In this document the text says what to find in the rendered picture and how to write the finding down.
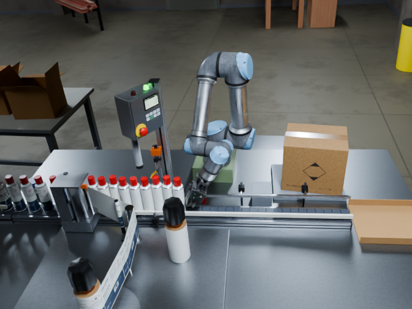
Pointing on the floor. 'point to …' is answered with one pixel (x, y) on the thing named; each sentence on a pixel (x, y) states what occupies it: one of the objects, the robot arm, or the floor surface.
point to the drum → (405, 47)
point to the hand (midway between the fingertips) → (188, 202)
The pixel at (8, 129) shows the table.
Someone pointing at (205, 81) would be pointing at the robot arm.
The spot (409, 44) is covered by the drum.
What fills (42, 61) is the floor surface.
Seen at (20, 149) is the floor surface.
